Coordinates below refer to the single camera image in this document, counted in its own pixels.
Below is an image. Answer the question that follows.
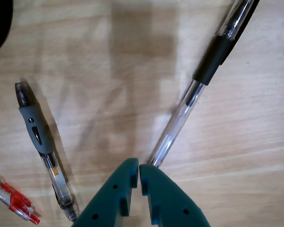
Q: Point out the red retractable pen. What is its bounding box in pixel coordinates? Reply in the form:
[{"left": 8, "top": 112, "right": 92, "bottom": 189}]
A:
[{"left": 0, "top": 166, "right": 41, "bottom": 225}]

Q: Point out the grey grip retractable pen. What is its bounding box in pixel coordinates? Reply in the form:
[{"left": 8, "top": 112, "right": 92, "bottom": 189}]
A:
[{"left": 15, "top": 81, "right": 80, "bottom": 222}]

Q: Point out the clear stick pen black grip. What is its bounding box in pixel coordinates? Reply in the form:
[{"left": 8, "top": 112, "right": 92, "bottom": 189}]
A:
[{"left": 145, "top": 0, "right": 261, "bottom": 168}]

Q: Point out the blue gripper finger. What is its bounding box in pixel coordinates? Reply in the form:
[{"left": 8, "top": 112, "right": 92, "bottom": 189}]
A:
[
  {"left": 139, "top": 164, "right": 211, "bottom": 227},
  {"left": 71, "top": 157, "right": 140, "bottom": 227}
]

